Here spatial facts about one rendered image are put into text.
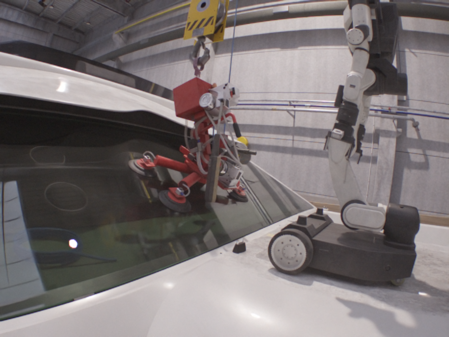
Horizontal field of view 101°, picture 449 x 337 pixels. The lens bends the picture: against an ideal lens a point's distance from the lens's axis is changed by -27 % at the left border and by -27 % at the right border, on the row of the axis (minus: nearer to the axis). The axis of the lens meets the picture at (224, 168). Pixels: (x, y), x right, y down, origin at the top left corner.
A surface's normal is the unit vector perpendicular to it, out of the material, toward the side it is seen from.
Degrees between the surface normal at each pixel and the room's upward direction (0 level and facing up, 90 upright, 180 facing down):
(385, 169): 90
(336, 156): 90
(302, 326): 17
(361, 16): 90
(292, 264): 90
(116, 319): 49
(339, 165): 115
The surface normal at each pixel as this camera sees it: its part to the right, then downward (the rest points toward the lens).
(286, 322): -0.04, -0.96
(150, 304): 0.49, -0.71
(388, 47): -0.57, 0.38
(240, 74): -0.53, -0.04
